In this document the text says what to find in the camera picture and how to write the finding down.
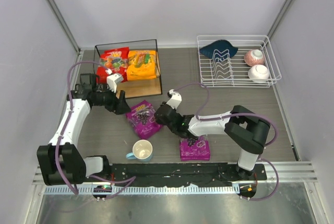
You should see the purple candy bag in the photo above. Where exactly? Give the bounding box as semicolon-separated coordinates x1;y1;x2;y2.
126;100;163;139
179;135;211;161

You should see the red candy bag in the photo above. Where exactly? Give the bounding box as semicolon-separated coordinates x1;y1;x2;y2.
100;47;129;82

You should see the blue and white mug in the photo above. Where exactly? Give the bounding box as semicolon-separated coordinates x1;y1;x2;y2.
126;139;153;162

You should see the orange candy bag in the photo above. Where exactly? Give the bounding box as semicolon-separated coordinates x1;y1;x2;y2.
126;50;157;81

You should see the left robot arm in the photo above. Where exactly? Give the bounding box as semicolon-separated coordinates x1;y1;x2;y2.
37;74;131;186

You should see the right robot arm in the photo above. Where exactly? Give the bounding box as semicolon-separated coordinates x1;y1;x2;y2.
154;103;271;173

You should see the dark blue leaf plate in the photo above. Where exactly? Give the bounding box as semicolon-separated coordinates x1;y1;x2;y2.
199;40;238;61

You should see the white bowl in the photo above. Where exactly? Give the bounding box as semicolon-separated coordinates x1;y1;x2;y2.
248;64;269;83

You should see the pink patterned bowl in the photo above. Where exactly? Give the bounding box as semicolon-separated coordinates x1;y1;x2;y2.
244;49;265;67

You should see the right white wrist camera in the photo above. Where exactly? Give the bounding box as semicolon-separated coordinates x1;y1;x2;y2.
166;89;182;110

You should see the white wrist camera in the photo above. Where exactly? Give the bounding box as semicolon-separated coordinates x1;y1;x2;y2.
106;69;123;93
166;89;182;110

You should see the wooden wire-frame shelf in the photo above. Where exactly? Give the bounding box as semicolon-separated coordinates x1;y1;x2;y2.
94;39;162;98

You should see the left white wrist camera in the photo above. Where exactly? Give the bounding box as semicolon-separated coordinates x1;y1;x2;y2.
106;69;123;93

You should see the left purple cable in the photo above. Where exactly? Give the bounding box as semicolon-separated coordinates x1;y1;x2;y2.
55;61;136;200

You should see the white wire dish rack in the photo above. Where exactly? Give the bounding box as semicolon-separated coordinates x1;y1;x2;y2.
197;35;282;88

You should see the white slotted cable duct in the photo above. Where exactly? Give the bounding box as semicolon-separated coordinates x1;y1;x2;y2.
44;183;240;195

